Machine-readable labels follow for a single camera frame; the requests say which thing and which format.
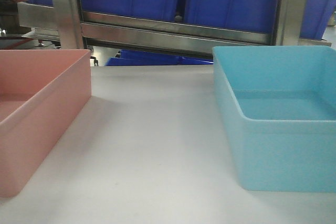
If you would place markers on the blue bins lower shelf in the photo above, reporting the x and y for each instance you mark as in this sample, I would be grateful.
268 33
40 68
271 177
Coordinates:
142 58

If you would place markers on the pink plastic box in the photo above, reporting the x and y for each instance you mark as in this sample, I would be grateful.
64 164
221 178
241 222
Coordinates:
42 92

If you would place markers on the stainless steel shelf rack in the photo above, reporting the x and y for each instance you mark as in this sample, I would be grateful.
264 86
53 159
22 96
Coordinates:
74 28

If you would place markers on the light blue plastic box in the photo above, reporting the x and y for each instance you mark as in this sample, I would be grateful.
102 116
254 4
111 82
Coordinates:
278 109

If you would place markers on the blue storage bin right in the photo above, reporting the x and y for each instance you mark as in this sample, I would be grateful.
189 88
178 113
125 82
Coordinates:
315 19

